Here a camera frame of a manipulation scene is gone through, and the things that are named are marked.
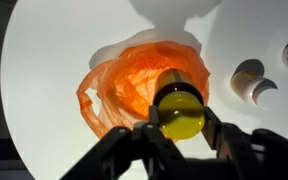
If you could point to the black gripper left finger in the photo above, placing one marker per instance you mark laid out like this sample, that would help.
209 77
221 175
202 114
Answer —
113 155

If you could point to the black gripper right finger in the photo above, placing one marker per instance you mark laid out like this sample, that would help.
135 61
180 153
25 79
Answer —
261 155

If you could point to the black and yellow bottle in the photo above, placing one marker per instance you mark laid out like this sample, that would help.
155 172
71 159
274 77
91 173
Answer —
179 105

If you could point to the orange plastic bag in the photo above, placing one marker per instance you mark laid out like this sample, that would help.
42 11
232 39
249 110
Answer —
119 92

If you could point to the brown bottle white cap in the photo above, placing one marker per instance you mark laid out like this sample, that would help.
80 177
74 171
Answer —
250 84

